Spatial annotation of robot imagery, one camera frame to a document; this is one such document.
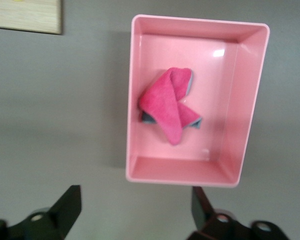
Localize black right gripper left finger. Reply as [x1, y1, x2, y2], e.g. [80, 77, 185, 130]
[0, 184, 82, 240]

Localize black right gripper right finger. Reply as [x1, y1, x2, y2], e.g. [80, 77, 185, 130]
[187, 186, 291, 240]

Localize pink cloth with grey back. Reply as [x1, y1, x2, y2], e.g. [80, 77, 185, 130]
[138, 66, 205, 147]

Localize pink plastic bin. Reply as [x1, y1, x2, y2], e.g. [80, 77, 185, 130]
[125, 14, 271, 189]

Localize wooden cutting board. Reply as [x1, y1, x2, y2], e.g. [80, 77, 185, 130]
[0, 0, 64, 36]

